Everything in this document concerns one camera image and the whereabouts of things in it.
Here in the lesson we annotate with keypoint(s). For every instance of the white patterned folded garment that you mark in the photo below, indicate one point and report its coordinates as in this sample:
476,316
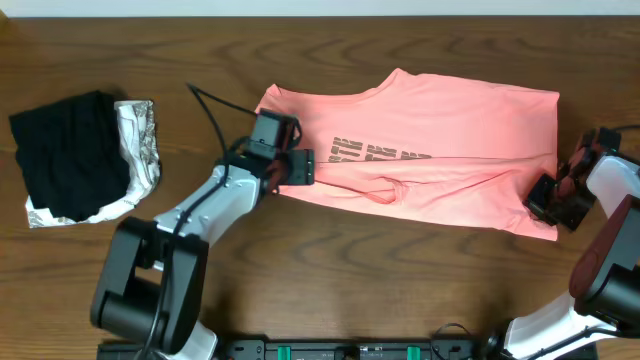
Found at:
137,128

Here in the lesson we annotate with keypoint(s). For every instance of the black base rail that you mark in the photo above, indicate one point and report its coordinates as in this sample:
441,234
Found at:
442,347

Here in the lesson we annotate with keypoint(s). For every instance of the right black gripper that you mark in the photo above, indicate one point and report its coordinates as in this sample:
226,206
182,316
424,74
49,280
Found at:
534,202

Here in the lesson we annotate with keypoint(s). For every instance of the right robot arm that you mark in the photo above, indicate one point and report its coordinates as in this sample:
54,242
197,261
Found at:
602,300

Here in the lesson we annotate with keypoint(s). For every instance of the folded black garment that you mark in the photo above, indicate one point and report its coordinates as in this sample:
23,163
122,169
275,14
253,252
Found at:
69,155

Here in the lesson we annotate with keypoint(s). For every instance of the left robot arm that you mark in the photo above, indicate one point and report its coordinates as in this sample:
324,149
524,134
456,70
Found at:
150,289

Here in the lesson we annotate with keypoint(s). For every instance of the pink printed t-shirt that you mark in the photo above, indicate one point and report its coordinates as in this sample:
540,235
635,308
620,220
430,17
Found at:
429,148

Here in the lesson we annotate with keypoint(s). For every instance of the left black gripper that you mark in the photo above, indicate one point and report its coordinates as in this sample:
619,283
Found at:
304,168

